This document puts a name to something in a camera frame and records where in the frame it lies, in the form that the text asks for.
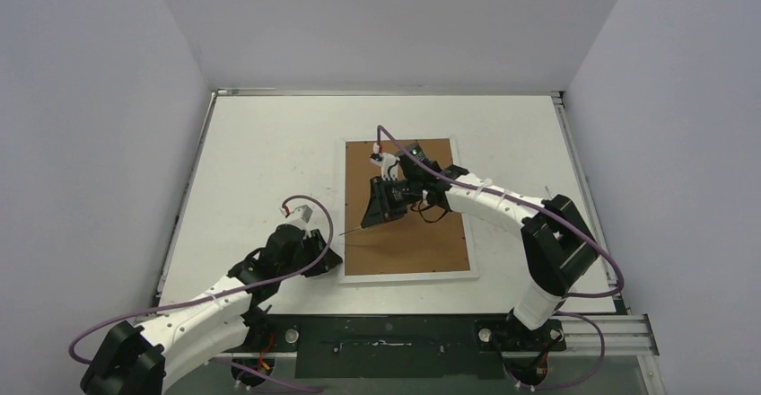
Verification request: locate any white picture frame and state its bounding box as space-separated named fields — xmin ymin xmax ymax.
xmin=337 ymin=138 xmax=479 ymax=286

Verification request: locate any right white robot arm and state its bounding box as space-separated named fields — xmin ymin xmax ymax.
xmin=361 ymin=143 xmax=599 ymax=349

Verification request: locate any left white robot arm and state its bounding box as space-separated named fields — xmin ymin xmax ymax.
xmin=80 ymin=224 xmax=343 ymax=394

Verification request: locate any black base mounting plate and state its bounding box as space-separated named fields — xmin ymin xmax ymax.
xmin=232 ymin=314 xmax=566 ymax=380

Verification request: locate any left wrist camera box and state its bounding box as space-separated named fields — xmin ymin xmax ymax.
xmin=281 ymin=205 xmax=313 ymax=230

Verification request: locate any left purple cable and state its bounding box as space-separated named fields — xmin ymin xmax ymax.
xmin=68 ymin=195 xmax=336 ymax=364

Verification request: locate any purple cable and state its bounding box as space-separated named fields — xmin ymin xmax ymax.
xmin=68 ymin=195 xmax=336 ymax=364
xmin=375 ymin=124 xmax=625 ymax=300

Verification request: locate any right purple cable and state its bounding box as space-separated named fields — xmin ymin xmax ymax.
xmin=375 ymin=124 xmax=625 ymax=300

